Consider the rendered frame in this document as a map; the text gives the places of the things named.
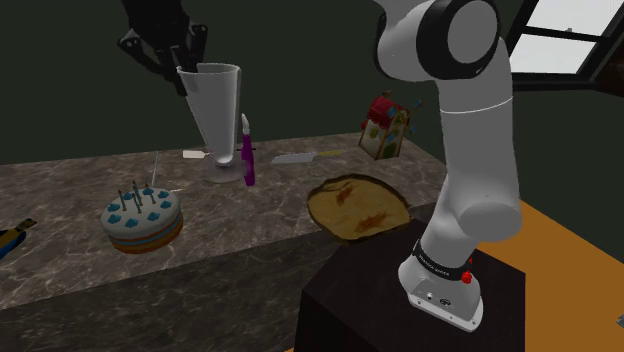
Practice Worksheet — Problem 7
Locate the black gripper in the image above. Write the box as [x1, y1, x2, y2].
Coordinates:
[116, 0, 210, 97]

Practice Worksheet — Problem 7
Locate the tall grey cone vase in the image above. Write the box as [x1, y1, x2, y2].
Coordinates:
[176, 62, 244, 185]

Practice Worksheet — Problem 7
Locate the purple pen with white tip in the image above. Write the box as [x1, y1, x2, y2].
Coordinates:
[239, 112, 258, 188]

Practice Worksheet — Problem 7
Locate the white cake with candles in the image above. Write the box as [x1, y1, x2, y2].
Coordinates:
[99, 180, 185, 256]

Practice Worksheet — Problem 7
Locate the red-roofed toy birdhouse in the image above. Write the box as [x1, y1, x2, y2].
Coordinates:
[357, 90, 423, 162]

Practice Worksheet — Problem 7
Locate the blue and yellow tool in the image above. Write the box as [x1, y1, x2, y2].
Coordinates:
[0, 217, 38, 262]

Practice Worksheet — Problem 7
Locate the dark robot stand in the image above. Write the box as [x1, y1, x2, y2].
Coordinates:
[293, 216, 527, 352]

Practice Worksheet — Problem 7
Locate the dark-framed window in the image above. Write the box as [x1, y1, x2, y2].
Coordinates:
[505, 0, 624, 97]

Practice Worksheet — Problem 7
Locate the cleaver with yellow handle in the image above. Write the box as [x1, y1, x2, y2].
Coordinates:
[270, 148, 344, 165]

